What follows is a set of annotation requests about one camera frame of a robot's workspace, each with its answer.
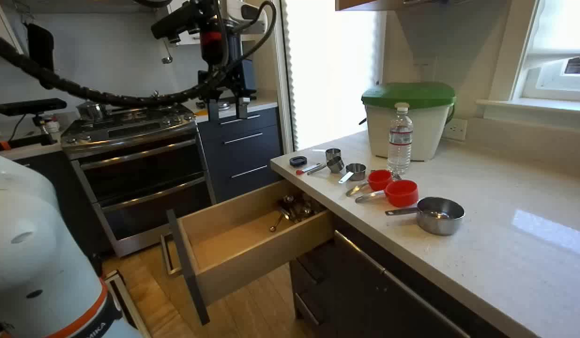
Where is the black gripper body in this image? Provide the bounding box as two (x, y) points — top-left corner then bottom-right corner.
(203, 53), (260, 105)

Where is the steel spoon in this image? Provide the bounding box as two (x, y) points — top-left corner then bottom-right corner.
(267, 211), (293, 235)

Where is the open wooden drawer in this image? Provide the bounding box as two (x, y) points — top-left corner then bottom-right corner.
(160, 179), (337, 327)

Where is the dark counter base cabinet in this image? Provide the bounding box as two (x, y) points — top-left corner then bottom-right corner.
(288, 214), (511, 338)

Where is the glass door with blinds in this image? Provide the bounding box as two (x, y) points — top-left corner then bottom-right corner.
(280, 0), (389, 152)

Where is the stainless steel oven range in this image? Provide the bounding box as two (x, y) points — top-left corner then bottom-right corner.
(61, 102), (216, 259)

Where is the small steel measuring cup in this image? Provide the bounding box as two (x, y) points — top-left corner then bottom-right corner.
(305, 147), (346, 177)

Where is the steel utensil pile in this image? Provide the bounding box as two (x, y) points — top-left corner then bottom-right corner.
(276, 192), (323, 222)

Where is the steel kettle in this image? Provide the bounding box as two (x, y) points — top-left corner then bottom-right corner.
(76, 100), (108, 128)

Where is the medium steel measuring cup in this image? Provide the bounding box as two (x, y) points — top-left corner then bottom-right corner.
(337, 162), (368, 186)

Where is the small red measuring cup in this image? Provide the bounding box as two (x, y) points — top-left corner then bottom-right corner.
(344, 167), (397, 197)

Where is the clear plastic water bottle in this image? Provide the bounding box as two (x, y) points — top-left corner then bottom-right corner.
(387, 102), (417, 177)

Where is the white bin with green lid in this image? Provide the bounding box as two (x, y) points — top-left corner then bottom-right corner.
(361, 81), (459, 162)

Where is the large red measuring cup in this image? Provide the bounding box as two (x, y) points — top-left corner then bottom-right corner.
(353, 179), (421, 209)

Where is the large steel measuring cup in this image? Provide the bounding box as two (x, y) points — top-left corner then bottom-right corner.
(383, 196), (466, 239)

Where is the bright kitchen window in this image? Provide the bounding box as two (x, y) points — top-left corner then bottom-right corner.
(513, 0), (580, 105)

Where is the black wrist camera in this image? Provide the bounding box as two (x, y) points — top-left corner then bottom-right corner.
(151, 2), (207, 44)

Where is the white wall outlet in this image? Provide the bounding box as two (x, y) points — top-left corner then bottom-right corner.
(444, 117), (470, 143)

